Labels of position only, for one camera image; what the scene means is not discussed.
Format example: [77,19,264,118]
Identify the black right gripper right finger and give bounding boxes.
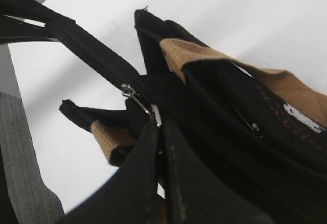
[162,120,274,223]

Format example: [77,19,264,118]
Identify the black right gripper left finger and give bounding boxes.
[58,123,159,223]

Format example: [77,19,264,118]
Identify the black tote bag tan handles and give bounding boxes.
[1,0,326,223]

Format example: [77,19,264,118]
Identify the silver zipper pull with ring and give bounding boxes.
[121,83,162,127]

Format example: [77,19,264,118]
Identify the grey ribbed foam pad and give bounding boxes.
[1,93,64,223]

